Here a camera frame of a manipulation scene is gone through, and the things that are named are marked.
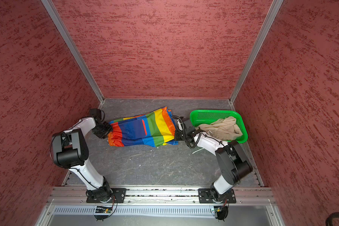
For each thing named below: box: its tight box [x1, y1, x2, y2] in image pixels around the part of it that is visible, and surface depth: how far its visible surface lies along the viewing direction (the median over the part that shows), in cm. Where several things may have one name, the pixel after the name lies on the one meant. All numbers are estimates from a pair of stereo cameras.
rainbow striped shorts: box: [107, 106, 179, 147], surface depth 99 cm
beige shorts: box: [196, 116, 243, 141], surface depth 96 cm
